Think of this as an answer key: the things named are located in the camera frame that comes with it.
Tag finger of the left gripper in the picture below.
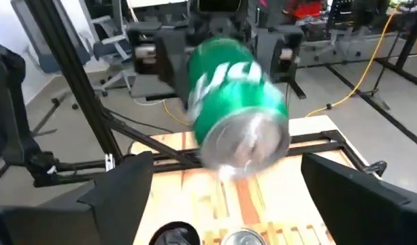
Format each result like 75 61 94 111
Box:
128 22 193 110
254 25 306 84

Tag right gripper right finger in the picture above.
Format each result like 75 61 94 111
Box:
300 152 417 245

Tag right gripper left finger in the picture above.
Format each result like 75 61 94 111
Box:
0 151 156 245

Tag green Sprite can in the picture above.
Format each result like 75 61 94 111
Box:
186 36 291 180

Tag red soda can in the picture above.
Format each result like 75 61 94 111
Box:
221 228 267 245

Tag black table clamp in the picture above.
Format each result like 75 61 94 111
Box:
363 159 388 177

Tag red object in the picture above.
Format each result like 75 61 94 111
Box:
285 0 327 20

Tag blue-grey office chair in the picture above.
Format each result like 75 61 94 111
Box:
77 13 136 98

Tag black tripod stand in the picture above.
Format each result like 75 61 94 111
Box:
359 32 405 110

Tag grey office chair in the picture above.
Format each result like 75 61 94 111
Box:
10 0 90 75

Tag yellow extension cable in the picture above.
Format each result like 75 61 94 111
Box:
162 3 417 127

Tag black aluminium table frame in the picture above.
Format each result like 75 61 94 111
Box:
22 0 367 188

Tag black desk frame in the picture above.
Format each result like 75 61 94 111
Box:
373 13 417 86

